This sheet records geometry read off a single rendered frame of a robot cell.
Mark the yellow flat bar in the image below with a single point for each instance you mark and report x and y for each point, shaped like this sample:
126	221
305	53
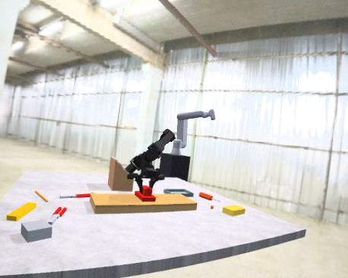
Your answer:
20	212

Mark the pale yellow panel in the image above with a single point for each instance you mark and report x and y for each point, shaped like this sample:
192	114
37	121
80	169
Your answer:
117	203

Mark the pale yellow rectangular block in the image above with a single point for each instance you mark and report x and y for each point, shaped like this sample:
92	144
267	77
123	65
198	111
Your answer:
233	210

